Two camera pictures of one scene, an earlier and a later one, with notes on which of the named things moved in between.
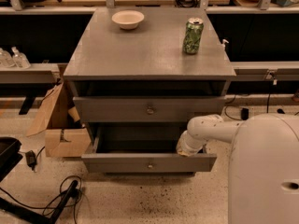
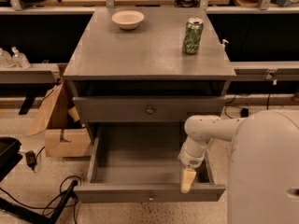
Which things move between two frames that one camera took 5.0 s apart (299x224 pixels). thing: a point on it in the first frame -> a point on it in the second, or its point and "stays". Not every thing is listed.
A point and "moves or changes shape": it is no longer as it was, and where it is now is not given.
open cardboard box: (63, 137) stays
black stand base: (41, 217) stays
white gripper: (186, 146) -> (191, 160)
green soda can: (192, 40) stays
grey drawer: (141, 148) moves or changes shape
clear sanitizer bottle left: (7, 60) stays
